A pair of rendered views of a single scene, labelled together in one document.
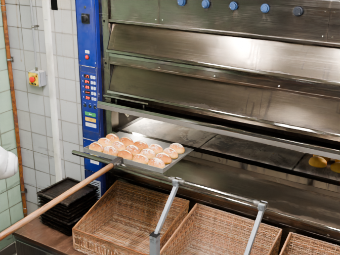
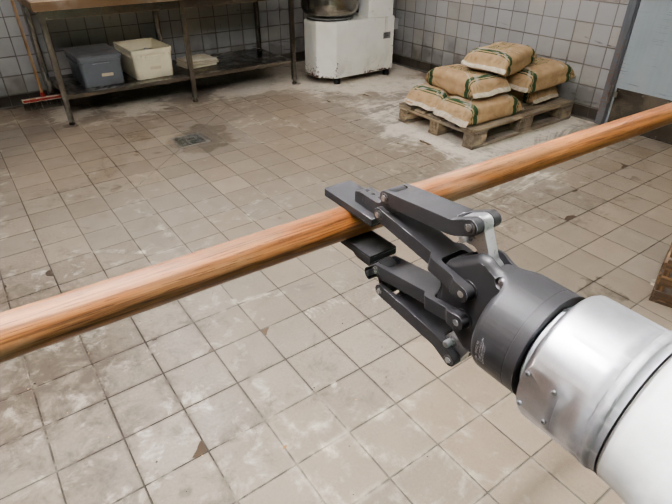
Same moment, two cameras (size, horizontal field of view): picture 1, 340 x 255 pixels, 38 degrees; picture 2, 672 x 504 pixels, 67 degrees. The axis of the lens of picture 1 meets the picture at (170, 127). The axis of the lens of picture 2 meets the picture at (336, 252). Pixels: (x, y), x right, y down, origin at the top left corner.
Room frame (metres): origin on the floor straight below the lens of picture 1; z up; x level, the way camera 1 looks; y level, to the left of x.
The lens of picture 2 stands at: (2.07, 0.92, 1.39)
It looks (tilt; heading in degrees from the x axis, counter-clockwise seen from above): 33 degrees down; 204
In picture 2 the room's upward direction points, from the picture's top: straight up
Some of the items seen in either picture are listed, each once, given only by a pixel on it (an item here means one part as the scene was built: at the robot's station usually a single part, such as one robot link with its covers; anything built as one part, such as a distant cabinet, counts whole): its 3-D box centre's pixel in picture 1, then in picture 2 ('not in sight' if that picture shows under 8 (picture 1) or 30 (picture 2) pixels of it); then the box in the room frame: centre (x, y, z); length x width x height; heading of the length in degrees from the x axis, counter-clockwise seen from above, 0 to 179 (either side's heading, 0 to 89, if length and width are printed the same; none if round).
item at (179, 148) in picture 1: (176, 147); not in sight; (2.69, -0.04, 1.21); 0.10 x 0.07 x 0.06; 57
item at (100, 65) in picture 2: not in sight; (95, 65); (-1.21, -2.76, 0.35); 0.50 x 0.36 x 0.24; 59
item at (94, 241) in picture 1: (131, 224); not in sight; (2.63, 0.23, 0.72); 0.56 x 0.49 x 0.28; 60
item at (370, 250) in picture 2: not in sight; (359, 238); (1.70, 0.78, 1.15); 0.07 x 0.03 x 0.01; 59
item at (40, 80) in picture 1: (37, 78); not in sight; (3.30, 0.92, 1.46); 0.10 x 0.07 x 0.10; 59
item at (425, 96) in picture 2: not in sight; (445, 93); (-2.03, 0.07, 0.22); 0.62 x 0.36 x 0.15; 155
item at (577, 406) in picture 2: not in sight; (595, 376); (1.82, 0.98, 1.16); 0.09 x 0.06 x 0.09; 149
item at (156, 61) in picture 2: not in sight; (144, 58); (-1.57, -2.54, 0.35); 0.50 x 0.36 x 0.24; 61
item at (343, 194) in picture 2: not in sight; (360, 202); (1.70, 0.78, 1.18); 0.07 x 0.03 x 0.01; 59
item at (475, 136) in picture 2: not in sight; (485, 110); (-2.20, 0.38, 0.07); 1.20 x 0.80 x 0.14; 149
